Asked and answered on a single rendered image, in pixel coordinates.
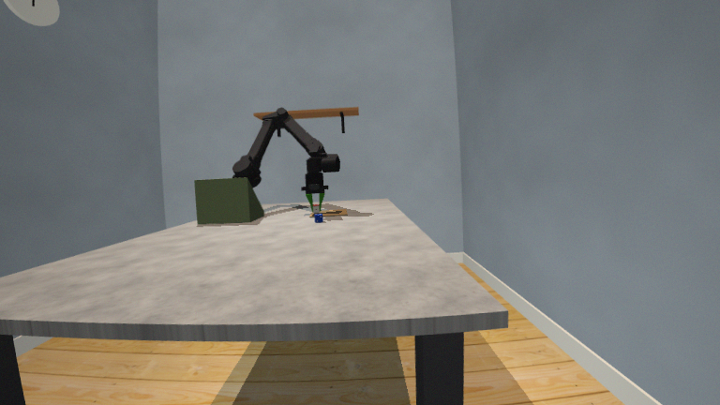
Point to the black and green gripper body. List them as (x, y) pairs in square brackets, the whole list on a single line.
[(309, 191)]

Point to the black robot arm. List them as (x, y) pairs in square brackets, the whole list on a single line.
[(318, 161)]

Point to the tan square mat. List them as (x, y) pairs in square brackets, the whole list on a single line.
[(331, 213)]

